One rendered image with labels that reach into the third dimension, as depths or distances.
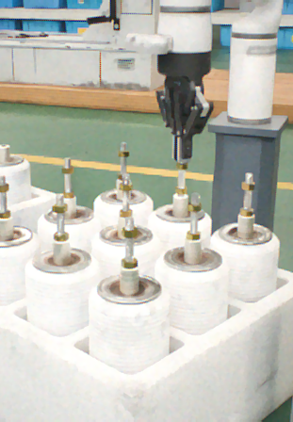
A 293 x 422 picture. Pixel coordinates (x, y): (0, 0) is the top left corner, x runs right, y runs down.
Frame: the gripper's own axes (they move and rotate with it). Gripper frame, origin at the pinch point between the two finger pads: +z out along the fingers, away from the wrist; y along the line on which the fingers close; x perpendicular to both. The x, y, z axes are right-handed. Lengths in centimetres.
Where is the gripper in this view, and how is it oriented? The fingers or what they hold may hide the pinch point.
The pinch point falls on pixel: (182, 148)
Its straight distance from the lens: 100.0
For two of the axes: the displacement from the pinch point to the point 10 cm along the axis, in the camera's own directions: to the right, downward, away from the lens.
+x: -9.0, 1.6, -4.0
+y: -4.3, -3.1, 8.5
